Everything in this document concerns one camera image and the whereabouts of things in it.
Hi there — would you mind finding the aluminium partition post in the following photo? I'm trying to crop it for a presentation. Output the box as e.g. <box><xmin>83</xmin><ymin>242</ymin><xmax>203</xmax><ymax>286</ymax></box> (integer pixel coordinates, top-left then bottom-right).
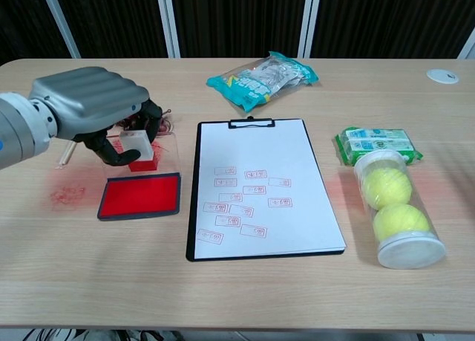
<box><xmin>296</xmin><ymin>0</ymin><xmax>322</xmax><ymax>59</ymax></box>
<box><xmin>154</xmin><ymin>0</ymin><xmax>182</xmax><ymax>59</ymax></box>
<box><xmin>457</xmin><ymin>31</ymin><xmax>475</xmax><ymax>60</ymax></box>
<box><xmin>38</xmin><ymin>0</ymin><xmax>82</xmax><ymax>59</ymax></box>

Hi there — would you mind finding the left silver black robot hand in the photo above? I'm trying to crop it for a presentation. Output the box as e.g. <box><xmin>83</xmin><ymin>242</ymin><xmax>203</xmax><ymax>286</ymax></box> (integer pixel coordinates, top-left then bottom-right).
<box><xmin>28</xmin><ymin>66</ymin><xmax>163</xmax><ymax>167</ymax></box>

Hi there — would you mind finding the white cable grommet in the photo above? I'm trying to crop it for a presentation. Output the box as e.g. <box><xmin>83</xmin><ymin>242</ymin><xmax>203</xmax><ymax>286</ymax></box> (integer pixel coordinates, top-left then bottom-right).
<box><xmin>425</xmin><ymin>68</ymin><xmax>461</xmax><ymax>85</ymax></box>

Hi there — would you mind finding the dark red grape bunch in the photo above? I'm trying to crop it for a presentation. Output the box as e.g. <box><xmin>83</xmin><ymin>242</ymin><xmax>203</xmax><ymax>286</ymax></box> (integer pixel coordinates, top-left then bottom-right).
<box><xmin>113</xmin><ymin>108</ymin><xmax>174</xmax><ymax>138</ymax></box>

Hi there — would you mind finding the red ink pad clear lid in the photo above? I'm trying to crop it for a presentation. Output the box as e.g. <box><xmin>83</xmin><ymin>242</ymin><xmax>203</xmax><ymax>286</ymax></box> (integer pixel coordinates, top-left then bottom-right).
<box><xmin>96</xmin><ymin>132</ymin><xmax>183</xmax><ymax>221</ymax></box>

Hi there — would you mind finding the white stamped paper sheet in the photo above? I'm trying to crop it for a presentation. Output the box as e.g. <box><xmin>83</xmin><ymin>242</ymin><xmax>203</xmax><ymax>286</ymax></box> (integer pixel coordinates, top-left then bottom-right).
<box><xmin>193</xmin><ymin>120</ymin><xmax>347</xmax><ymax>261</ymax></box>

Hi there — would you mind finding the black clipboard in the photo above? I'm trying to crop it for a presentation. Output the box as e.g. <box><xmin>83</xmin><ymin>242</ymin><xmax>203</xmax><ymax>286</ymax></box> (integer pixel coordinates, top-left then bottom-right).
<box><xmin>185</xmin><ymin>117</ymin><xmax>348</xmax><ymax>263</ymax></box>

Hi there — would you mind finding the teal snack bag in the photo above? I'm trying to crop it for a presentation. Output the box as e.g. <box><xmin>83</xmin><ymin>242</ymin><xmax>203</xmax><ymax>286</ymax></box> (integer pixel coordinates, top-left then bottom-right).
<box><xmin>206</xmin><ymin>51</ymin><xmax>321</xmax><ymax>114</ymax></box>

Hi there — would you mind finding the red and clear stamp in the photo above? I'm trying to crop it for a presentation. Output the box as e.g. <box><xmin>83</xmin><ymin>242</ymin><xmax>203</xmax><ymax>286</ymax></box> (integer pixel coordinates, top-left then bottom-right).
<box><xmin>119</xmin><ymin>129</ymin><xmax>157</xmax><ymax>172</ymax></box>

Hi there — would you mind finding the green tissue pack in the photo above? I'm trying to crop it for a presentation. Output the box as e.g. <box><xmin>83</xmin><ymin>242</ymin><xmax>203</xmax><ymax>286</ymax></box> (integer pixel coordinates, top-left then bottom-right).
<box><xmin>334</xmin><ymin>126</ymin><xmax>425</xmax><ymax>168</ymax></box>

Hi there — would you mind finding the clear plastic ball tube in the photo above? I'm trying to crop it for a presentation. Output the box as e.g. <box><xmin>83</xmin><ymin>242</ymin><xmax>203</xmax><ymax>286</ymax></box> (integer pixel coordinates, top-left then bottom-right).
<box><xmin>352</xmin><ymin>149</ymin><xmax>448</xmax><ymax>270</ymax></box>

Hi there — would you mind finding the yellow tennis ball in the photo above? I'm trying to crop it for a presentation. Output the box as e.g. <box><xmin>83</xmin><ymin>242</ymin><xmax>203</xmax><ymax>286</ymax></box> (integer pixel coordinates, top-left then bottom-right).
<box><xmin>372</xmin><ymin>203</ymin><xmax>432</xmax><ymax>244</ymax></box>
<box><xmin>361</xmin><ymin>167</ymin><xmax>413</xmax><ymax>210</ymax></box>

